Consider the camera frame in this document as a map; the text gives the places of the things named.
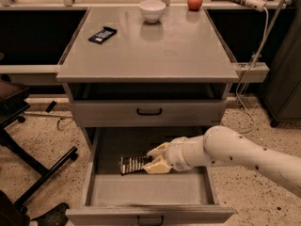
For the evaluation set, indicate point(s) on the open grey middle drawer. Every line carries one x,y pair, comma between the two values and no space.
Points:
141,199

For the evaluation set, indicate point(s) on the white ceramic bowl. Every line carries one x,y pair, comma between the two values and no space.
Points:
152,10

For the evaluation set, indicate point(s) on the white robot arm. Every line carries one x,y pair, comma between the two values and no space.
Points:
221,146

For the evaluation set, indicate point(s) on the red apple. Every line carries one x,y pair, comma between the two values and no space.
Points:
194,4

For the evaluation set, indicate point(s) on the black shoe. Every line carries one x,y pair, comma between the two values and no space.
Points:
54,217

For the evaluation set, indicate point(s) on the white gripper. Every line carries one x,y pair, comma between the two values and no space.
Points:
176,155

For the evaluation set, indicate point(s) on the dark chocolate rxbar wrapper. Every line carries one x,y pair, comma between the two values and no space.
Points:
131,164

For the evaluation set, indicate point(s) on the closed grey upper drawer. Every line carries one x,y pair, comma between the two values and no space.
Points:
147,113

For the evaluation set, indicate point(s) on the grey drawer cabinet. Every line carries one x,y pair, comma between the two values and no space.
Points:
178,58

